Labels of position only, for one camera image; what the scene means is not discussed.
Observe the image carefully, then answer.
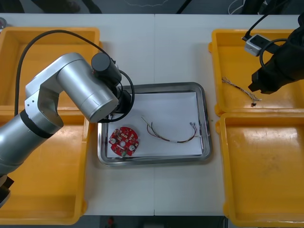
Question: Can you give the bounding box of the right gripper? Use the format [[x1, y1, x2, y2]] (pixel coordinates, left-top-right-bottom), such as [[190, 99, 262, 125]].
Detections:
[[248, 41, 304, 95]]

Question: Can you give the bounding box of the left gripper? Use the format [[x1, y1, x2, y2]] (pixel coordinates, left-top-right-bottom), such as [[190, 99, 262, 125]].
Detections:
[[114, 86, 133, 117]]

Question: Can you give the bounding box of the yellow-orange plastic bin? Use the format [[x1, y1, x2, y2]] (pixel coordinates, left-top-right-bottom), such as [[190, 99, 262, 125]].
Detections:
[[0, 111, 90, 226], [0, 26, 103, 119], [208, 28, 304, 117], [215, 113, 304, 228]]

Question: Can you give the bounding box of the round red circuit board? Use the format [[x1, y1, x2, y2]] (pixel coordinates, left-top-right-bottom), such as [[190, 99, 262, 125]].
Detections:
[[108, 126, 141, 157]]

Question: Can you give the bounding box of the white paper sheet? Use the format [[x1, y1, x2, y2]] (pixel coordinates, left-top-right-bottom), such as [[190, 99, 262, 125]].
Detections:
[[106, 92, 204, 159]]

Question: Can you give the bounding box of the steel tray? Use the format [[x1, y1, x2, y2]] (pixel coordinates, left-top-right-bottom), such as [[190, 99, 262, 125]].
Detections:
[[97, 82, 213, 167]]

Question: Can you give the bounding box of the twisted blue-white wire harness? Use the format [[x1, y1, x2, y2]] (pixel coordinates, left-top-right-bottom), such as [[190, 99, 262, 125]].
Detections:
[[222, 77, 263, 107]]

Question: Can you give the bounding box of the pale grey right wrist camera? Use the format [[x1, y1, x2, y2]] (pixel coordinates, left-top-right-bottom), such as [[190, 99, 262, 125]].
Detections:
[[244, 34, 270, 57]]

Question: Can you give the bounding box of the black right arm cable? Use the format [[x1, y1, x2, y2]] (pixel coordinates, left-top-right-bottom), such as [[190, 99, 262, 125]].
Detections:
[[242, 13, 289, 70]]

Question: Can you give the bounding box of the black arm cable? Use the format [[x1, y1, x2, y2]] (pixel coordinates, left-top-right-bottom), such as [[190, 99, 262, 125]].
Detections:
[[14, 29, 135, 123], [242, 13, 289, 70]]

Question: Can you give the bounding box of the multicoloured wire harness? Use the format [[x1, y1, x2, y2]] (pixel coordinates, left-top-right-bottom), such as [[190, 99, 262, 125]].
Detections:
[[141, 115, 199, 144]]

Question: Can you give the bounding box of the white cable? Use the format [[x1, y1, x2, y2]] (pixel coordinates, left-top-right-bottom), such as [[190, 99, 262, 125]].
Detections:
[[227, 0, 246, 15]]

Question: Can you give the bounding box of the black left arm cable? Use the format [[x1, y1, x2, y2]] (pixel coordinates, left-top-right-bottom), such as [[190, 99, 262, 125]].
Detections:
[[14, 29, 135, 123]]

